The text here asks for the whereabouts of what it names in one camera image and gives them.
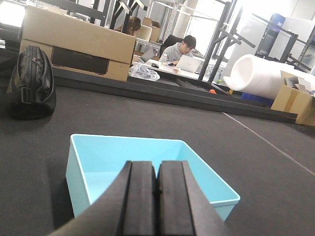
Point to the black zippered bag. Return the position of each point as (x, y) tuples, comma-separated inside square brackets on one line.
[(31, 93)]

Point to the person with brown hair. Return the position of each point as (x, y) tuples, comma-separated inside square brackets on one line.
[(133, 26)]

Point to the open small cardboard box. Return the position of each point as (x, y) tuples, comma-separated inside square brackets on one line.
[(297, 95)]

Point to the white foam roll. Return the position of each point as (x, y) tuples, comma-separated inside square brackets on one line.
[(261, 77)]

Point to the light blue plastic bin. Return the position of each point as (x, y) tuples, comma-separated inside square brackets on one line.
[(94, 161)]

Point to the white laptop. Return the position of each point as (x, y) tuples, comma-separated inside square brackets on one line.
[(189, 64)]

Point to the person in grey hoodie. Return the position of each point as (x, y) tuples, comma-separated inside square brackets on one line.
[(185, 47)]

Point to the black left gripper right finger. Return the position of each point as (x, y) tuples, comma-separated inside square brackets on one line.
[(183, 209)]

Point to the black metal rack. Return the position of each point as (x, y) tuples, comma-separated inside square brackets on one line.
[(222, 39)]

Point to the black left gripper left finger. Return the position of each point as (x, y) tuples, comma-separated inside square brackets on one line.
[(126, 208)]

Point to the black conveyor belt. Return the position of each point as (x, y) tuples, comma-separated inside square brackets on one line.
[(269, 164)]

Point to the large cardboard box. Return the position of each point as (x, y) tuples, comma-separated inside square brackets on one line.
[(78, 46)]

